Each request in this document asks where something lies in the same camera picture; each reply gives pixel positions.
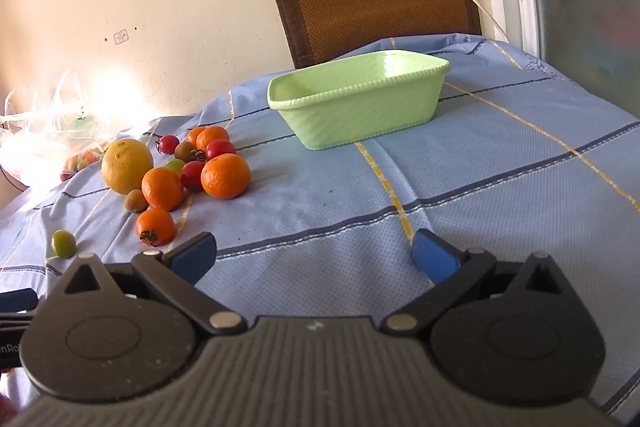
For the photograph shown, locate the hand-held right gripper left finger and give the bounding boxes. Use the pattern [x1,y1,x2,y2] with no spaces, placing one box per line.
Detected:
[47,232,247,337]

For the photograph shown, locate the orange tomato with stem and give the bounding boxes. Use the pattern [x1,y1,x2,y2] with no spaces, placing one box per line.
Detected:
[135,208,178,248]

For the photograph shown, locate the light green plastic basket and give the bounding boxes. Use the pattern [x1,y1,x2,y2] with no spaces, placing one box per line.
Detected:
[266,50,452,151]

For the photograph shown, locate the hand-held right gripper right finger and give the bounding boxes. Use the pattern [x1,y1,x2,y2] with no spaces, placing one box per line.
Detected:
[382,228,568,337]

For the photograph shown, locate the clear plastic bag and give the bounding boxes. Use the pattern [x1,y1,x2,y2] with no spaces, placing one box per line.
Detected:
[0,72,112,188]

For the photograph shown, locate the blue checked tablecloth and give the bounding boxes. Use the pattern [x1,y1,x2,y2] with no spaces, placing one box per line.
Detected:
[0,33,640,427]

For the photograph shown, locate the dark green-brown tomato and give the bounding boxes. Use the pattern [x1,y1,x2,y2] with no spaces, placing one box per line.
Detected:
[174,141,206,162]

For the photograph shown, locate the white framed glass door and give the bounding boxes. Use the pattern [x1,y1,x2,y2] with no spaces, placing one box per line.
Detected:
[470,0,640,118]

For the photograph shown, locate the large yellow citrus fruit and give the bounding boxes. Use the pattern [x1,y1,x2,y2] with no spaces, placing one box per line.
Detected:
[101,138,155,196]

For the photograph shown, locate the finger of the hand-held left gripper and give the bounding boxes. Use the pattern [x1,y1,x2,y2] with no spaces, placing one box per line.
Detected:
[0,288,40,315]

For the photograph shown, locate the small brown kiwi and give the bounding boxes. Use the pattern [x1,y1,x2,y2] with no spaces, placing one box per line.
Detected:
[124,189,150,214]

